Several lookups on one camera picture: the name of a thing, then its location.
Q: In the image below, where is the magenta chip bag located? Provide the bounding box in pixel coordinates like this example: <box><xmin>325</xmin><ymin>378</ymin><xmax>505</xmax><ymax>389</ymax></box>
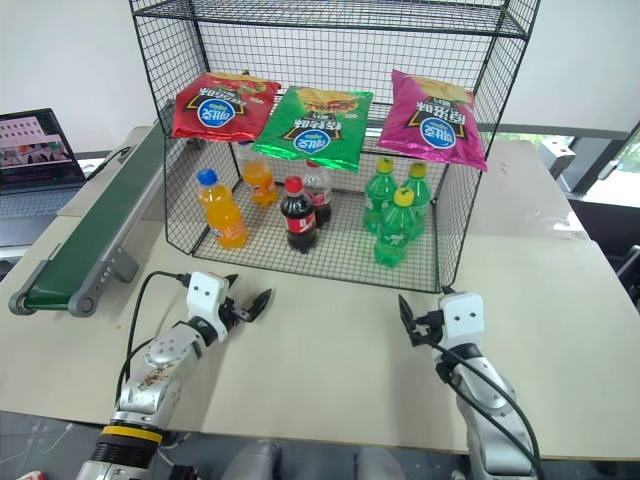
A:
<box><xmin>376</xmin><ymin>69</ymin><xmax>489</xmax><ymax>173</ymax></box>

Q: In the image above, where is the green chip bag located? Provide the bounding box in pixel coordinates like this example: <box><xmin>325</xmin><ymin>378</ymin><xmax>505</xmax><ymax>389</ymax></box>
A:
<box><xmin>251</xmin><ymin>85</ymin><xmax>375</xmax><ymax>174</ymax></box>

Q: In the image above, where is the green soda bottle yellow cap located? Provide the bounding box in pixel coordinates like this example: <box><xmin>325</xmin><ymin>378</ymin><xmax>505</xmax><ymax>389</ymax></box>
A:
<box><xmin>373</xmin><ymin>185</ymin><xmax>419</xmax><ymax>270</ymax></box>
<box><xmin>402</xmin><ymin>162</ymin><xmax>433</xmax><ymax>236</ymax></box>
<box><xmin>363</xmin><ymin>156</ymin><xmax>401</xmax><ymax>234</ymax></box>

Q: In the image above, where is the open laptop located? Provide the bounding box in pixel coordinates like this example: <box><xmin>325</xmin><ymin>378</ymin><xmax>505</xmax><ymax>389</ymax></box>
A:
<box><xmin>0</xmin><ymin>108</ymin><xmax>89</xmax><ymax>249</ymax></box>

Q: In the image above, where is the black wire mesh rack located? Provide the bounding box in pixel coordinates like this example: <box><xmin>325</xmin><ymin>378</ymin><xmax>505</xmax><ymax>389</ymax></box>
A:
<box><xmin>128</xmin><ymin>0</ymin><xmax>542</xmax><ymax>295</ymax></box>

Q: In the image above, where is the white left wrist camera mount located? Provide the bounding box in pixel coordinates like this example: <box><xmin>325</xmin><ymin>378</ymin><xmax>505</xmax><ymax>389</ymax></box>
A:
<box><xmin>185</xmin><ymin>272</ymin><xmax>232</xmax><ymax>346</ymax></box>

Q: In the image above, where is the cola bottle red cap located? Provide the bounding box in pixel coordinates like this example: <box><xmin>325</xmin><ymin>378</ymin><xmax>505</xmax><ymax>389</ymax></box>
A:
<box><xmin>302</xmin><ymin>159</ymin><xmax>334</xmax><ymax>230</ymax></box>
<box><xmin>279</xmin><ymin>176</ymin><xmax>321</xmax><ymax>255</ymax></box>

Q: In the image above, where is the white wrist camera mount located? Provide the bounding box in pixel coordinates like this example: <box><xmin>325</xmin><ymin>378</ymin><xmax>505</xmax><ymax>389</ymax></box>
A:
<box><xmin>185</xmin><ymin>272</ymin><xmax>232</xmax><ymax>346</ymax></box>
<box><xmin>438</xmin><ymin>292</ymin><xmax>485</xmax><ymax>359</ymax></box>

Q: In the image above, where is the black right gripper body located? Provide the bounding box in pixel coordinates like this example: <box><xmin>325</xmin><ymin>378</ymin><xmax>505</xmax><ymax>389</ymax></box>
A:
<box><xmin>406</xmin><ymin>308</ymin><xmax>447</xmax><ymax>349</ymax></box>

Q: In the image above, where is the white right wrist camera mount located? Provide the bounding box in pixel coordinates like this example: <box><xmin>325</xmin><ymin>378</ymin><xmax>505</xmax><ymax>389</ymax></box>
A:
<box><xmin>438</xmin><ymin>292</ymin><xmax>485</xmax><ymax>359</ymax></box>

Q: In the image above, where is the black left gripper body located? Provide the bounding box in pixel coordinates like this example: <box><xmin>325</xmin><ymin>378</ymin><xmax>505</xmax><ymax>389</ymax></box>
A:
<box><xmin>217</xmin><ymin>294</ymin><xmax>250</xmax><ymax>339</ymax></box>

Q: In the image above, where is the red chip bag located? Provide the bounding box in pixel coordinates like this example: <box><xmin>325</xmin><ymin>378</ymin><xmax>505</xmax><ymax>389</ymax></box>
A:
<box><xmin>171</xmin><ymin>72</ymin><xmax>281</xmax><ymax>144</ymax></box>

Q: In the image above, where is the green conveyor belt grey frame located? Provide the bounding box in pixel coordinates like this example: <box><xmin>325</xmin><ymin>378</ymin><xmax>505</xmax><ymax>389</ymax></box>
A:
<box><xmin>8</xmin><ymin>122</ymin><xmax>174</xmax><ymax>318</ymax></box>

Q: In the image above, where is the orange soda bottle blue cap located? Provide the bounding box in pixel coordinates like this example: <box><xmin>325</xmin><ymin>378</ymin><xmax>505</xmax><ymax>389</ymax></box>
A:
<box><xmin>196</xmin><ymin>168</ymin><xmax>250</xmax><ymax>250</ymax></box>
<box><xmin>235</xmin><ymin>142</ymin><xmax>279</xmax><ymax>207</ymax></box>

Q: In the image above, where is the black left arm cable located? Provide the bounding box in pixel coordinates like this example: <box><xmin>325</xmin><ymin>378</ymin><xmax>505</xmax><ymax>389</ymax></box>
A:
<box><xmin>114</xmin><ymin>271</ymin><xmax>192</xmax><ymax>401</ymax></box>

